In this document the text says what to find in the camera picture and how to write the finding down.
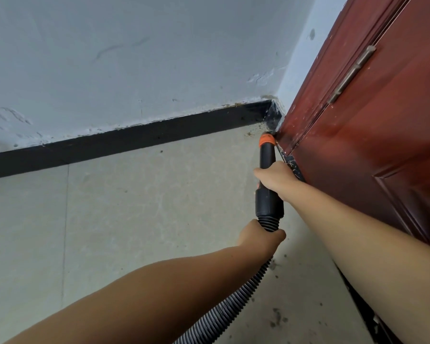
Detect person's left hand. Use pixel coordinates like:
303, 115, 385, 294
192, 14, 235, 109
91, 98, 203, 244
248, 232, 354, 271
235, 219, 287, 260

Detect person's right hand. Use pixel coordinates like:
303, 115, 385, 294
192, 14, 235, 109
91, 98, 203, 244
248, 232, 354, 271
253, 161, 303, 202

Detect black ribbed vacuum hose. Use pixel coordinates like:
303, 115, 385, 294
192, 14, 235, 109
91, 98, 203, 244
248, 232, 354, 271
172, 132, 286, 344

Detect brown dirt debris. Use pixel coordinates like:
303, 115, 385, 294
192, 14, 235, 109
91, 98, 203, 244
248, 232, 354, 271
243, 126, 291, 328

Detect person's right forearm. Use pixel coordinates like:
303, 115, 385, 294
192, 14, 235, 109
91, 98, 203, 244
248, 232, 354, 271
285, 182, 430, 344

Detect person's left forearm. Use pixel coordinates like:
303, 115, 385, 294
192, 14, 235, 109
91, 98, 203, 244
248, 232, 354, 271
3, 243, 269, 344

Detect red-brown wooden door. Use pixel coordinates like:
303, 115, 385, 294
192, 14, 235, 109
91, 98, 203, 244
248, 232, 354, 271
274, 0, 430, 253

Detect metal door hinge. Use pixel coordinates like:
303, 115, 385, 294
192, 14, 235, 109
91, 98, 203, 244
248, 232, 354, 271
328, 45, 377, 104

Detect black skirting board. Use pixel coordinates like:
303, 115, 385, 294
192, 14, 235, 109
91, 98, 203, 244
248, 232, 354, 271
0, 99, 286, 182

